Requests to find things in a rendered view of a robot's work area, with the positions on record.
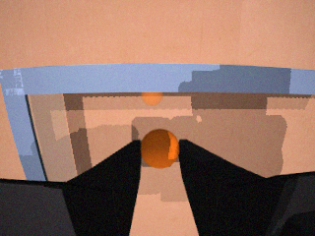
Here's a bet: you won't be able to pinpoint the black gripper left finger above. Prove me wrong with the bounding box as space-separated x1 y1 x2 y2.
0 141 142 236

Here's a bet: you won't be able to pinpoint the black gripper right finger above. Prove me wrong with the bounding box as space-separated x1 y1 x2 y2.
178 139 315 236

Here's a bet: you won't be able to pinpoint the light blue l-shaped wall top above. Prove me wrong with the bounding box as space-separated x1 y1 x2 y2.
0 63 315 181

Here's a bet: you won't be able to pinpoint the clear low l-shaped wall with blue top edges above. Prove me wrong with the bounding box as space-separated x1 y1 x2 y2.
28 93 76 182

